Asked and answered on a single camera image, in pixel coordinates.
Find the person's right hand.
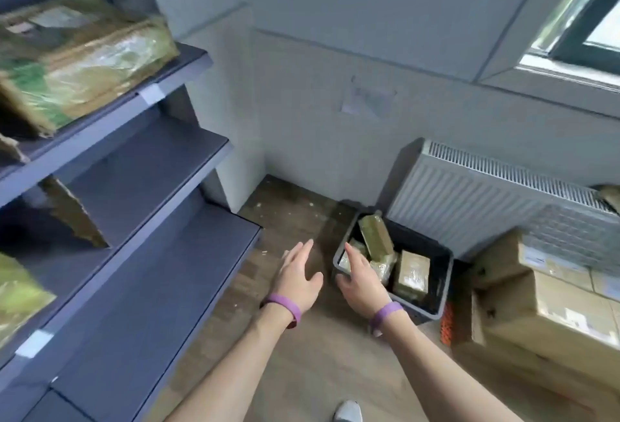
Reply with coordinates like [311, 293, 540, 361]
[335, 242, 394, 321]

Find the person's left hand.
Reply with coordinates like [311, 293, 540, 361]
[263, 238, 324, 315]

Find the brown parcel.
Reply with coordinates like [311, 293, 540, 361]
[392, 249, 432, 301]

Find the grey metal shelving unit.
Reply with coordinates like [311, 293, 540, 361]
[0, 0, 265, 422]

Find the pile of cardboard boxes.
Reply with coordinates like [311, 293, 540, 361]
[455, 227, 620, 408]

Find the green tree printed parcel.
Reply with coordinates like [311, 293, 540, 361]
[0, 0, 181, 139]

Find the person's right forearm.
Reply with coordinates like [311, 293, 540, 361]
[387, 312, 524, 422]

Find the person's left forearm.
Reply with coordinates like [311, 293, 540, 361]
[164, 310, 291, 422]

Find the purple wristband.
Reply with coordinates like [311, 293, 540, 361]
[260, 293, 303, 330]
[369, 301, 406, 338]

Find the black plastic crate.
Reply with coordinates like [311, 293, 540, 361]
[331, 208, 455, 326]

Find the white sneaker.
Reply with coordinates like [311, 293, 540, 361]
[334, 399, 363, 422]

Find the white radiator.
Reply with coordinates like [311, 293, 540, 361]
[387, 138, 620, 262]

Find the dark grey shelving unit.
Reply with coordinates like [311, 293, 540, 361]
[15, 83, 168, 359]

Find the window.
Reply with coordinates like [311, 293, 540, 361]
[477, 0, 620, 98]

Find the white paper wall note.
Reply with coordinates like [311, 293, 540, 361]
[340, 75, 398, 122]

